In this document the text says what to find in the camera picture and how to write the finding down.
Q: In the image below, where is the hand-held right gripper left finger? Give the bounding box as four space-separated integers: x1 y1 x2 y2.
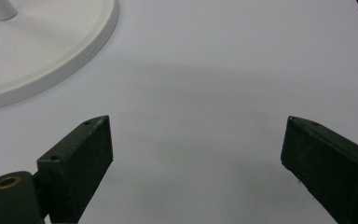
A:
36 115 114 224

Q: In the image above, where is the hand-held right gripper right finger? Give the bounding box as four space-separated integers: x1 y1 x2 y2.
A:
280 116 358 224

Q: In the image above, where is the white round lamp base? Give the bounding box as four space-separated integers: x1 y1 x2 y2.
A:
0 0 120 112

